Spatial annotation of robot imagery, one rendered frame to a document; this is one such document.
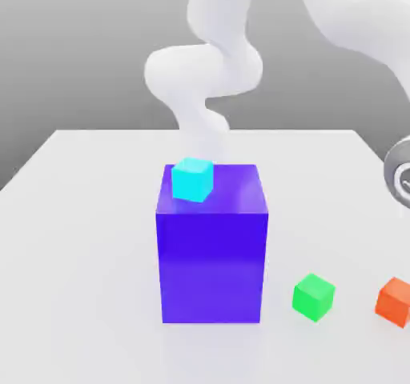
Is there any small green cube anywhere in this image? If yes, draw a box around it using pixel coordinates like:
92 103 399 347
291 273 336 322

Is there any small cyan cube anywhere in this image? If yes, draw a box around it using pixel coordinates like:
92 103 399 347
171 157 215 203

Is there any small orange cube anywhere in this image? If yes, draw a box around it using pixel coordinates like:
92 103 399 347
374 276 410 329

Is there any large blue box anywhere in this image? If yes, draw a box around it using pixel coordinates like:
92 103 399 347
155 163 269 325

